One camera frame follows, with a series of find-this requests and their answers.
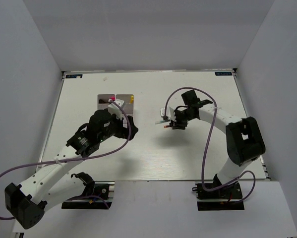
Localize pink cap black highlighter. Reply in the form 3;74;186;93
99;97;115;104

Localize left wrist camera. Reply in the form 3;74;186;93
107;99;125;120

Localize green gel pen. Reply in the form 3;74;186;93
155;119;170;124

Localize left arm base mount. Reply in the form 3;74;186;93
61;182;115;210

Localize left white divided organizer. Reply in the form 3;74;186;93
97;94;116;110

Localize dark corner label left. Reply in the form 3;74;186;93
65;74;83;79

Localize dark corner label right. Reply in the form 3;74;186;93
215;71;233;76

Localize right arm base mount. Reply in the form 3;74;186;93
192;182;244;211

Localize white divided organizer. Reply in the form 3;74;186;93
116;94;134;116
97;94;116;110

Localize dark corner label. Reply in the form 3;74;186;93
215;71;233;76
65;74;83;79

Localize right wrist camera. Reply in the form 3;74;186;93
160;107;176;121

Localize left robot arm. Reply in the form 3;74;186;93
4;108;138;230

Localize right white divided organizer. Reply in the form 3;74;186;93
116;94;134;116

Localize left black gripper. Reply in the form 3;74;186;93
98;111;138;142

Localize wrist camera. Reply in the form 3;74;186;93
107;99;125;120
160;107;176;121

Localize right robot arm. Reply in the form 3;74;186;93
163;87;266;198

